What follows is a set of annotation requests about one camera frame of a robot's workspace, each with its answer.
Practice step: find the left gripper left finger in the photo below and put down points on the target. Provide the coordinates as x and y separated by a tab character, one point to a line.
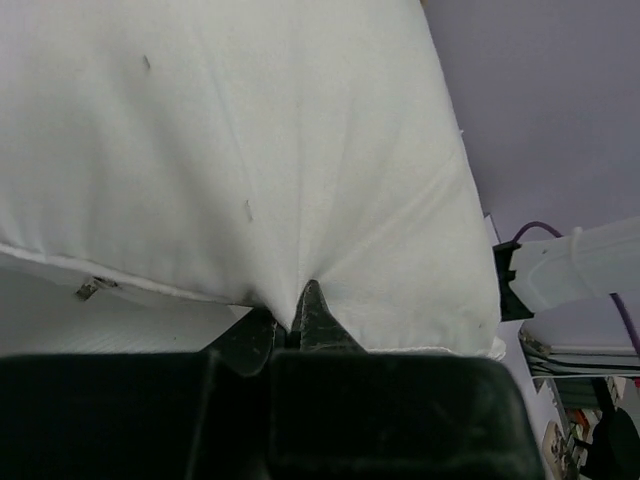
168	415

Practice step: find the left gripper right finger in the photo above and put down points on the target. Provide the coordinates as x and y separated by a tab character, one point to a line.
340	412

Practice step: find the white pillow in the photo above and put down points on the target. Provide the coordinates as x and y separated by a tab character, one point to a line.
233	151

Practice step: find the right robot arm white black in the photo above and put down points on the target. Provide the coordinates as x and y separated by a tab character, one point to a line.
541	269

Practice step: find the aluminium table frame rail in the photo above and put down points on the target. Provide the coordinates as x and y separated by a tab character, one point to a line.
557	361

